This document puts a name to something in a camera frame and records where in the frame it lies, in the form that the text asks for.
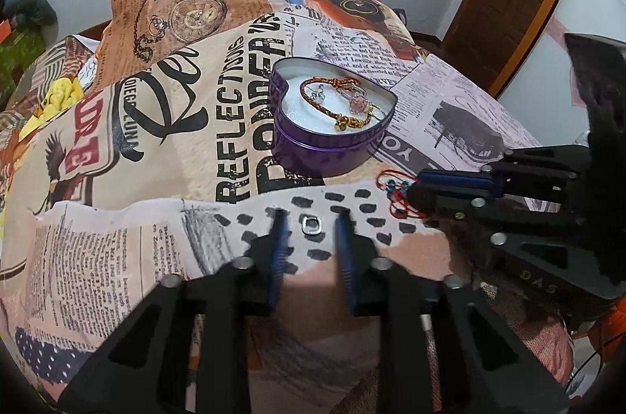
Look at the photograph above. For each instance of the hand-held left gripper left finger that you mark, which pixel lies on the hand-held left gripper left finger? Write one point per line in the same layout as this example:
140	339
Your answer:
279	247

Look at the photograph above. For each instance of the green patterned cloth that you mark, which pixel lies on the green patterned cloth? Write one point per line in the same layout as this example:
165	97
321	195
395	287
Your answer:
14	57

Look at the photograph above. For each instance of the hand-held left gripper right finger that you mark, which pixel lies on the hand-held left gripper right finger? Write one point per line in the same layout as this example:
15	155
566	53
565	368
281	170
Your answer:
346	247

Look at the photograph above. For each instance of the striped patchwork blanket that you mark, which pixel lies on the striped patchwork blanket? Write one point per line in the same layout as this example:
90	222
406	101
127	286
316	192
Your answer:
29	71

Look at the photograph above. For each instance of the purple heart-shaped tin box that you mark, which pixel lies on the purple heart-shaped tin box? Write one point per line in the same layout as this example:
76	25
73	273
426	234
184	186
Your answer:
313	150

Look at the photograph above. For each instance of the yellow plush toy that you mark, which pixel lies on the yellow plush toy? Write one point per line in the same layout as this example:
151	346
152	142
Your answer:
56	98

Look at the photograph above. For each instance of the newspaper print blanket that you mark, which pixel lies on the newspaper print blanket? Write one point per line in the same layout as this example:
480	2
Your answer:
195	150

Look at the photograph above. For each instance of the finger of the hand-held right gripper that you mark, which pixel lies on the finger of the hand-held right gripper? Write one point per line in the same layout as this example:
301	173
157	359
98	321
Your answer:
450	203
455	181

